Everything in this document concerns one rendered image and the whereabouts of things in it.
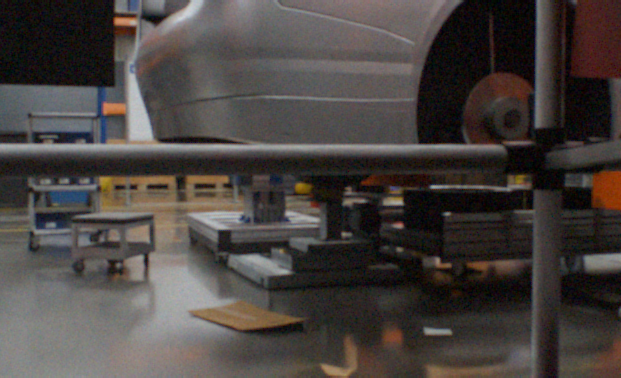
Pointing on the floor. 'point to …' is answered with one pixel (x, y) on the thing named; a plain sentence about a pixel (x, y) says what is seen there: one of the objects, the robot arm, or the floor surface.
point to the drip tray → (611, 292)
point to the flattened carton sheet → (243, 316)
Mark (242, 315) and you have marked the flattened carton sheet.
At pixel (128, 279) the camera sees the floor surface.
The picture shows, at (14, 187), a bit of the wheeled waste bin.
